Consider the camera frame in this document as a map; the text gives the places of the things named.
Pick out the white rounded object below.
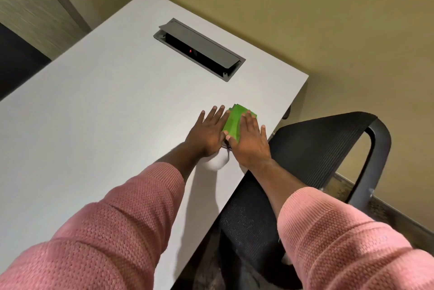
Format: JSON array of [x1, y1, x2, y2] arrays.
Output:
[[203, 148, 232, 172]]

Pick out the green cloth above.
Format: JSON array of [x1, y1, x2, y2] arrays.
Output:
[[222, 103, 258, 142]]

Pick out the person's left forearm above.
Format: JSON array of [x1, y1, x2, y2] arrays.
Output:
[[0, 147, 204, 290]]

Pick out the wood grain door panel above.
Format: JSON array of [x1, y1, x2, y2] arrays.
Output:
[[0, 0, 92, 61]]

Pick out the grey desk cable box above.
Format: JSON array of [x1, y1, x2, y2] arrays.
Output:
[[153, 18, 246, 82]]

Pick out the black mesh office chair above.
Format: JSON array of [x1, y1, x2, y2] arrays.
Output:
[[216, 112, 392, 290]]

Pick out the person's left hand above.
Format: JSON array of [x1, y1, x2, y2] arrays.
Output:
[[185, 105, 231, 159]]

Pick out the person's right forearm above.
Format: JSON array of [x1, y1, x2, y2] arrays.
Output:
[[249, 159, 434, 290]]

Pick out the person's right hand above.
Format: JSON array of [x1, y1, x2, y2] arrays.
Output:
[[225, 110, 272, 169]]

